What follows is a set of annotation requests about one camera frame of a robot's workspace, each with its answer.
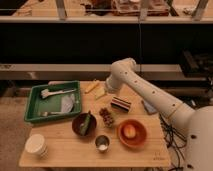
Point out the white plastic fork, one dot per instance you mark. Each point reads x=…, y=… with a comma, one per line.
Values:
x=45, y=114

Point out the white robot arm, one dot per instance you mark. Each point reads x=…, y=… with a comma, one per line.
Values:
x=195, y=124

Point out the dark purple bowl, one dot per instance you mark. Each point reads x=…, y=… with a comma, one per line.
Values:
x=79, y=120

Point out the orange bowl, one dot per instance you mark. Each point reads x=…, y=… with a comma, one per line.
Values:
x=141, y=134

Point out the yellow cheese wedge toy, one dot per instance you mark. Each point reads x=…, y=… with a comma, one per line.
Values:
x=100, y=93

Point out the striped layered cake toy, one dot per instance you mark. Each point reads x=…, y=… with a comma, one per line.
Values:
x=120, y=104

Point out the brown grape cluster toy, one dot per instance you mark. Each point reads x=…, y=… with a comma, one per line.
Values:
x=107, y=117

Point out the green vegetable toy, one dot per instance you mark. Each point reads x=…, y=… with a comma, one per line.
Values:
x=84, y=126

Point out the clear plastic bag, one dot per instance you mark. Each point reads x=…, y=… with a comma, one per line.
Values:
x=67, y=103

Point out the blue sponge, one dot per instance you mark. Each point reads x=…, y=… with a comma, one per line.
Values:
x=149, y=108

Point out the yellow round food toy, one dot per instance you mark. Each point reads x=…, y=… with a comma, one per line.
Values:
x=129, y=131

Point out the small metal cup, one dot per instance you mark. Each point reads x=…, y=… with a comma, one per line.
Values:
x=102, y=143

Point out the green plastic tray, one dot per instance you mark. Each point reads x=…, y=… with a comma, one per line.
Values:
x=36, y=105

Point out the white dish brush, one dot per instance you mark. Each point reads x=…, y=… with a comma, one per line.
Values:
x=46, y=92

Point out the metal shelf rack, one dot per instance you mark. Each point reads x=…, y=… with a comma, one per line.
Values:
x=80, y=39

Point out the dark box on shelf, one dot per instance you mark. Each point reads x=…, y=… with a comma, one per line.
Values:
x=196, y=65

